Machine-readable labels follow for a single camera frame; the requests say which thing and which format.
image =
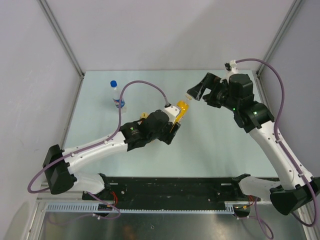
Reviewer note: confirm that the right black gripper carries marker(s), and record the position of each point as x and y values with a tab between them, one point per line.
210	81

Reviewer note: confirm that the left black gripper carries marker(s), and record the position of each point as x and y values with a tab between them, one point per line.
168	136

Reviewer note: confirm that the yellow honey pomelo drink bottle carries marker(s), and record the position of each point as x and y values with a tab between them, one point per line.
183	105

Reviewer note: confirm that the orange juice bottle yellow cap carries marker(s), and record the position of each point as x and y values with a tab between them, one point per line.
144	115

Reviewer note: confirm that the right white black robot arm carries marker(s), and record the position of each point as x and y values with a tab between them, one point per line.
296	185

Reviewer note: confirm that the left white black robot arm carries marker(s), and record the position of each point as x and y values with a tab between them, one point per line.
62	167

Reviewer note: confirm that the clear blue-cap water bottle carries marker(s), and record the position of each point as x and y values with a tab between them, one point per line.
116	91

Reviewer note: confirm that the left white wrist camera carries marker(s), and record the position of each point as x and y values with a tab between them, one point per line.
172	112

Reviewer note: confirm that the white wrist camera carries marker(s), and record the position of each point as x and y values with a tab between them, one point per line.
231	69
172	112

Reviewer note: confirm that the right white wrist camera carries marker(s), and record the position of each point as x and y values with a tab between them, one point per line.
231	69

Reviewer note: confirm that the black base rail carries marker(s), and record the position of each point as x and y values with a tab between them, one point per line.
172	193

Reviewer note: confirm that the right aluminium frame post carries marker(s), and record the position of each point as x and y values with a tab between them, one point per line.
283	29

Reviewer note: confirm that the aluminium frame post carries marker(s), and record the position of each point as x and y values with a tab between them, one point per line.
283	29
52	20

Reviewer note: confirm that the left aluminium frame post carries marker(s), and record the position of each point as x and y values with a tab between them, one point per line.
52	20

